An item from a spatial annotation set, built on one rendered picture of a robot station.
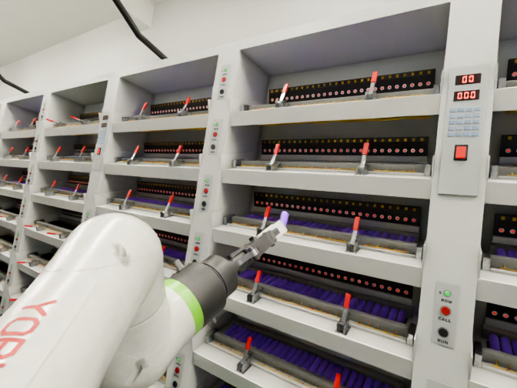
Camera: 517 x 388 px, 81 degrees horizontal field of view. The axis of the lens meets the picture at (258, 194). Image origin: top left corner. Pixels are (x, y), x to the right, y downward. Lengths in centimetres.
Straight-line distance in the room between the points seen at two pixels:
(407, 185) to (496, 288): 26
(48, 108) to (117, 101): 70
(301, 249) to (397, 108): 42
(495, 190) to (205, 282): 59
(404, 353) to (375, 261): 20
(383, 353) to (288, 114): 65
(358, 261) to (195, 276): 43
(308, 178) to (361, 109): 22
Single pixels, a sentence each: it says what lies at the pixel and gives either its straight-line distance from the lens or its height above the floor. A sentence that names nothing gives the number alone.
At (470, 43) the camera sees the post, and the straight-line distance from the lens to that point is 87.
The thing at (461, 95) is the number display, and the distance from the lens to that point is 81.
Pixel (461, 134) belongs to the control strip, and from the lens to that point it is 79.
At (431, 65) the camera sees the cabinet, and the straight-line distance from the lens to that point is 108.
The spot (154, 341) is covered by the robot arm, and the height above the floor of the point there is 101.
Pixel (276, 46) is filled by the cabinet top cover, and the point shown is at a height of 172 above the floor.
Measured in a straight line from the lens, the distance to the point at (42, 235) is 198.
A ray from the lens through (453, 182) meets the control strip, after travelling 76.
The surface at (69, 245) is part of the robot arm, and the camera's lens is 35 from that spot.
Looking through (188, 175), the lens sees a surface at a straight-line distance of 112.
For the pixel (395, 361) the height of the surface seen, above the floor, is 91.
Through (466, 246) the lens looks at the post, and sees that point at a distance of 75.
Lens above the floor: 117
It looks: 4 degrees up
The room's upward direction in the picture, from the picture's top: 8 degrees clockwise
